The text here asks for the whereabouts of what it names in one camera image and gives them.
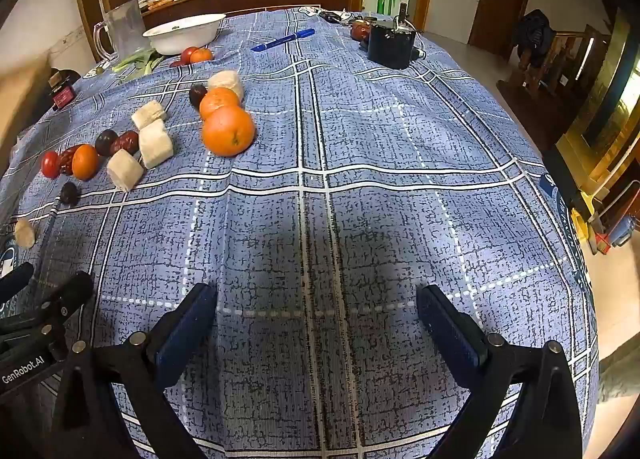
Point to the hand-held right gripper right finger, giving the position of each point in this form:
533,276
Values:
452,334

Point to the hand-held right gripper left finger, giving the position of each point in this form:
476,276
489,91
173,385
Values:
180,336

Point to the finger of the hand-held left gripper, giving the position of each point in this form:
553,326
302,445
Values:
70,294
15,280

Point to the red cherry tomato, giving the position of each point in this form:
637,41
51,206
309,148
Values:
188,55
50,164

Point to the red jujube date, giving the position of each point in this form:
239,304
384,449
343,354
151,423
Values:
66,160
126,141
359,30

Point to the small orange mandarin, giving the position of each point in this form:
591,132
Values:
85,161
202,55

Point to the large orange mandarin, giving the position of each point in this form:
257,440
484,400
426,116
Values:
227,130

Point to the dark jar red label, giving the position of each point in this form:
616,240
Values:
62,95

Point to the blue plastic container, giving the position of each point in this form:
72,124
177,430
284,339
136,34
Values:
622,230

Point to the green leafy vegetable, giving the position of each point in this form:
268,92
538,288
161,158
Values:
140,61

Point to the clear glass mug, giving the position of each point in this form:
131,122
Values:
125,29

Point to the golden cabinet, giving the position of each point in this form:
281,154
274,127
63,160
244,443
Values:
615,104

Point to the white bowl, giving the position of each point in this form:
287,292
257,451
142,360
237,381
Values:
184,35

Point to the wooden chair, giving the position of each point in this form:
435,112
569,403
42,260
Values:
565,64

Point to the dark jacket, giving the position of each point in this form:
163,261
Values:
535,36

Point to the blue pen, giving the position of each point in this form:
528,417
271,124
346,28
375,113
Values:
282,40

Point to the key bunch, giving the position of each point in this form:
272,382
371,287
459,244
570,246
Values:
332,15

